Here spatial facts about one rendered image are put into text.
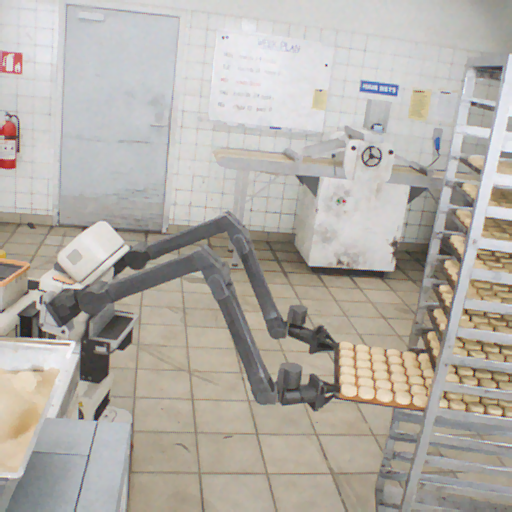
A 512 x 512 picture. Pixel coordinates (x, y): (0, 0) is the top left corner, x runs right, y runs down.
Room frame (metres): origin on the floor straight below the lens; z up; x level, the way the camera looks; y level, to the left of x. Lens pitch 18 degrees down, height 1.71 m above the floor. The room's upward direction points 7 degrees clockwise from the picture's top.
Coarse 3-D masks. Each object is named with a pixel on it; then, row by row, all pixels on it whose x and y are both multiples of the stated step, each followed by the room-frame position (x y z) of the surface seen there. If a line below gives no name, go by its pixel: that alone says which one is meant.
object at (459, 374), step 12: (432, 336) 1.94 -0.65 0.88; (432, 348) 1.88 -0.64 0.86; (456, 372) 1.71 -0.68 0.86; (468, 372) 1.69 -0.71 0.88; (480, 372) 1.70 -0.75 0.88; (492, 372) 1.74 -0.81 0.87; (504, 372) 1.76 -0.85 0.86; (468, 384) 1.62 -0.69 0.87; (480, 384) 1.63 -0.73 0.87; (492, 384) 1.62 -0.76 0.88; (504, 384) 1.63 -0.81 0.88
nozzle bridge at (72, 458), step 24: (48, 432) 0.72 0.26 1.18; (72, 432) 0.73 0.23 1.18; (96, 432) 0.74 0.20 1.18; (120, 432) 0.75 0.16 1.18; (48, 456) 0.67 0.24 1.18; (72, 456) 0.68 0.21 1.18; (96, 456) 0.68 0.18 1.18; (120, 456) 0.69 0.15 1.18; (24, 480) 0.62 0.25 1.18; (48, 480) 0.62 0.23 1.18; (72, 480) 0.63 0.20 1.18; (96, 480) 0.64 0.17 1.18; (120, 480) 0.64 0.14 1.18; (24, 504) 0.57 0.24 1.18; (48, 504) 0.58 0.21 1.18; (72, 504) 0.59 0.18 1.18; (96, 504) 0.59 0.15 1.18; (120, 504) 0.64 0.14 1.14
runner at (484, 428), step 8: (400, 416) 2.01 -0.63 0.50; (408, 416) 2.01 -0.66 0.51; (416, 416) 2.01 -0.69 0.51; (440, 424) 1.99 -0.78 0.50; (448, 424) 2.00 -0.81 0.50; (456, 424) 2.00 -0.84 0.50; (464, 424) 1.99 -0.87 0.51; (472, 424) 1.99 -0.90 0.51; (480, 424) 1.99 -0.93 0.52; (488, 424) 1.99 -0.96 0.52; (480, 432) 1.97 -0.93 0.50; (488, 432) 1.97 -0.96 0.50; (496, 432) 1.98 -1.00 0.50; (504, 432) 1.98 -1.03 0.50
